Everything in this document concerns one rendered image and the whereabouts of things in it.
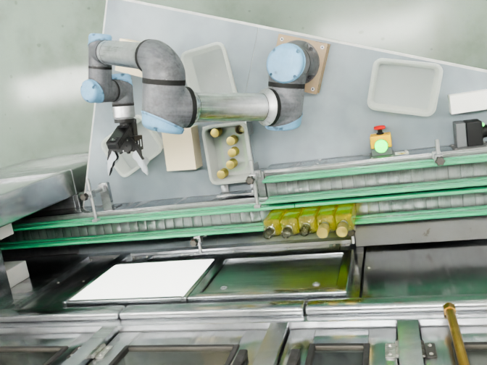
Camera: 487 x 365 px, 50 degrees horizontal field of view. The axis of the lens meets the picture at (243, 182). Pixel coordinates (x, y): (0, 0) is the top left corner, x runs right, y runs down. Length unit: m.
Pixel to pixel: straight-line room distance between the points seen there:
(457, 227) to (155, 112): 1.06
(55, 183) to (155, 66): 0.96
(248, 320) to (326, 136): 0.79
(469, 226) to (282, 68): 0.81
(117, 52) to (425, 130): 1.06
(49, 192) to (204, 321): 0.96
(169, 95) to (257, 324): 0.65
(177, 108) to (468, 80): 1.00
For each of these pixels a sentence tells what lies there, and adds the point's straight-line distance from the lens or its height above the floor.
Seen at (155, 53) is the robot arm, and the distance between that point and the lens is 1.42.
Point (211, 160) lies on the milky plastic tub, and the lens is 1.96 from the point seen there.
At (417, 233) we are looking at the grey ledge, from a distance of 1.87.
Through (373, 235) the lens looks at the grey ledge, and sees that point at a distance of 1.87.
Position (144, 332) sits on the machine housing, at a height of 1.43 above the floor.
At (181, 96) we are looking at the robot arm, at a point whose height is 1.33.
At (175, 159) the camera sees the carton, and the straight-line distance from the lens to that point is 2.01.
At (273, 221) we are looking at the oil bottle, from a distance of 1.68.
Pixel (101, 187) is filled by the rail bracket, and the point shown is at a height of 0.88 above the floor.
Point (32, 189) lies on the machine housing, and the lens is 2.11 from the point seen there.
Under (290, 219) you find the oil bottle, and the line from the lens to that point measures 1.68.
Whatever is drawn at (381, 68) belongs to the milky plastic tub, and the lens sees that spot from 1.90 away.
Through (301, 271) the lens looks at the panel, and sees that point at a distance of 1.65.
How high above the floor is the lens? 2.65
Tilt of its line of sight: 70 degrees down
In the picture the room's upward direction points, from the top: 131 degrees counter-clockwise
